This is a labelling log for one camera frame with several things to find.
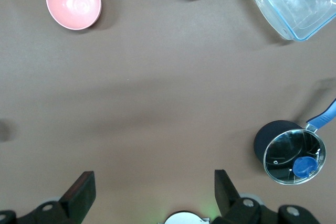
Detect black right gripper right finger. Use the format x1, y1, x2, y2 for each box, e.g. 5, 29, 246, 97
214, 169, 320, 224

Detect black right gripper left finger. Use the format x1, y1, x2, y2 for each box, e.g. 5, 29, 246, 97
0, 170, 96, 224

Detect brown table cloth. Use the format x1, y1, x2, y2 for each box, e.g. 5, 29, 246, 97
0, 0, 336, 224

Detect pink bowl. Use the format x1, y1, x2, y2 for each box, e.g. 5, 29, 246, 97
46, 0, 102, 30

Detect clear plastic food container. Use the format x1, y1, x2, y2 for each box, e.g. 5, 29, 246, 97
246, 0, 336, 42

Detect dark saucepan with blue handle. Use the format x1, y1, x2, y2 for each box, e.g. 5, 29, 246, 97
253, 97, 336, 186

